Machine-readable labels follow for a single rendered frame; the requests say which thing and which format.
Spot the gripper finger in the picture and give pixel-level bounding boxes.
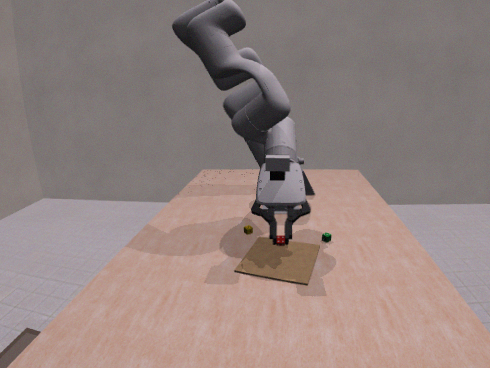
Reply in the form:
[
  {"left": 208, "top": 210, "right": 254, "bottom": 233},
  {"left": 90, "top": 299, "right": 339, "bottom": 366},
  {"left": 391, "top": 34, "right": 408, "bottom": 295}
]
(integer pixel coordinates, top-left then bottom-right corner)
[
  {"left": 251, "top": 200, "right": 277, "bottom": 245},
  {"left": 285, "top": 200, "right": 311, "bottom": 245}
]

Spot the green die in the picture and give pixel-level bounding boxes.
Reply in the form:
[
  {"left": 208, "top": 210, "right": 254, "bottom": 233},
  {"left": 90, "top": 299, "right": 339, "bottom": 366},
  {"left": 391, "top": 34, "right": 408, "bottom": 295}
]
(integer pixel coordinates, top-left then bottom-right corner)
[{"left": 322, "top": 232, "right": 332, "bottom": 243}]

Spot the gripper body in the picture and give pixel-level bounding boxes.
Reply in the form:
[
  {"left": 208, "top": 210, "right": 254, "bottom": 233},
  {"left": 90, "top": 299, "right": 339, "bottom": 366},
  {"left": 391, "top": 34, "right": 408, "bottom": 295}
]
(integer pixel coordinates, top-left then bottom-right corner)
[{"left": 256, "top": 158, "right": 306, "bottom": 214}]

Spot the tan square mat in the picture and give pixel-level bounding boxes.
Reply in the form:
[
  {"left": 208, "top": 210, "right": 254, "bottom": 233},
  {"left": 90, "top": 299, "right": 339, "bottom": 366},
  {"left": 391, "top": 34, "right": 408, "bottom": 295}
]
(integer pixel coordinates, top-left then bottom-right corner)
[{"left": 234, "top": 237, "right": 320, "bottom": 286}]

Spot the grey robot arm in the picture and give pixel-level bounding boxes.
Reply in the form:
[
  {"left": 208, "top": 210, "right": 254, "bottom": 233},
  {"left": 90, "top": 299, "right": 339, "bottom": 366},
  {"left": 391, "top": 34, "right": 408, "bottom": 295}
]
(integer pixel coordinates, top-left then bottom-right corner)
[{"left": 172, "top": 0, "right": 304, "bottom": 181}]

